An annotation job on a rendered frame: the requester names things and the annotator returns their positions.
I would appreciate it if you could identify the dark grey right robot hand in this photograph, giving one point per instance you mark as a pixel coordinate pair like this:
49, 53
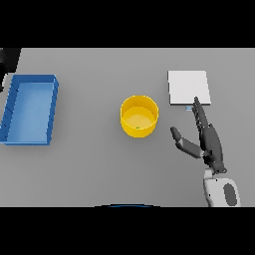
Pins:
210, 137

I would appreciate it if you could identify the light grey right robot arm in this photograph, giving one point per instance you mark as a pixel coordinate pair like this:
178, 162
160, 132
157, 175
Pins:
220, 191

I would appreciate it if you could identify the pale square measuring scale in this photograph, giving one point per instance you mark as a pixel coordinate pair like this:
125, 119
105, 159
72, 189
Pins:
188, 87

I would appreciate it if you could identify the yellow bowl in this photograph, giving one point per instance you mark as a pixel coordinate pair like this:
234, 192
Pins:
139, 116

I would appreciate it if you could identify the blue tray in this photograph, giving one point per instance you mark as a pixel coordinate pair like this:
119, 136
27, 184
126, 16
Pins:
30, 109

